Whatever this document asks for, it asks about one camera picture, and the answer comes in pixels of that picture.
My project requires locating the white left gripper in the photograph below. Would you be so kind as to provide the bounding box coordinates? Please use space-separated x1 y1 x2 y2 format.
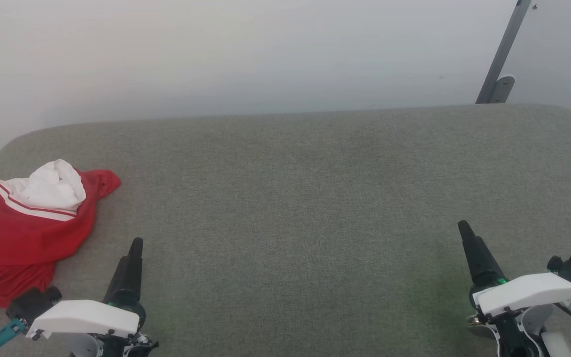
25 238 146 341

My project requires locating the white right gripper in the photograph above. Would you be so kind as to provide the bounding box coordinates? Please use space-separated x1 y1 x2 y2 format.
457 221 571 318

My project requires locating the red and white basketball jersey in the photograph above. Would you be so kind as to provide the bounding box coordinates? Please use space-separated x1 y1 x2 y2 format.
0 159 121 318

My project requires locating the grey-green fabric sofa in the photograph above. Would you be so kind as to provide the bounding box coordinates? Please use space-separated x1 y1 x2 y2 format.
0 104 571 357

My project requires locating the grey metal bar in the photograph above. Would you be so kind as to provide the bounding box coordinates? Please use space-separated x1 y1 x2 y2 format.
475 0 533 104

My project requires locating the black left cable teal plug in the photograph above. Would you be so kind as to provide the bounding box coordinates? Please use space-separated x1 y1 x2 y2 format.
0 317 27 357

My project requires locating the grey metal bracket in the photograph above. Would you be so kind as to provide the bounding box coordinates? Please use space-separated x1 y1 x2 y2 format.
489 74 516 104

